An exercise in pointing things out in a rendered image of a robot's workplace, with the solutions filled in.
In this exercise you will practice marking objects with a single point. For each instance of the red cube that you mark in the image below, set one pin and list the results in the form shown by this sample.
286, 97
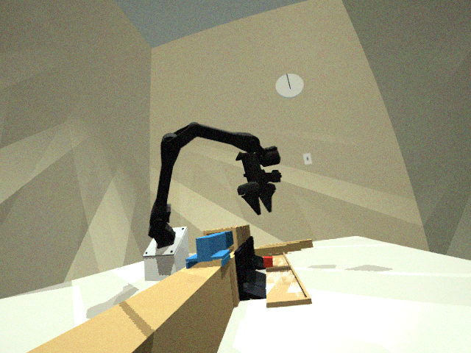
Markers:
267, 262

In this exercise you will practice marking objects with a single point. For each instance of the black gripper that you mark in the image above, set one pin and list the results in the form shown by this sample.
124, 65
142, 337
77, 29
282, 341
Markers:
252, 191

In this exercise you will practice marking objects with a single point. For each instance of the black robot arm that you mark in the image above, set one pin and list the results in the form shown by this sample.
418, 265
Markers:
171, 145

